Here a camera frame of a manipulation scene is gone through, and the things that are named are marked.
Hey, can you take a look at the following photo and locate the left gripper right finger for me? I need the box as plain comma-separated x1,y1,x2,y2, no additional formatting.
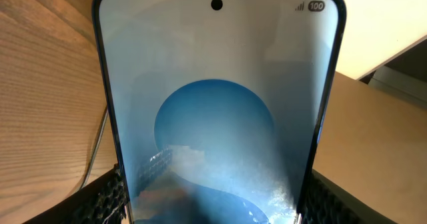
300,170,396,224

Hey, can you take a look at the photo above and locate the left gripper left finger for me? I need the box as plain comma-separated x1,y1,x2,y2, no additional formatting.
24,165,128,224

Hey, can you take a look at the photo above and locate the blue Galaxy smartphone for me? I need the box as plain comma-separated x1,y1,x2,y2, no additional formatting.
92,0,346,223

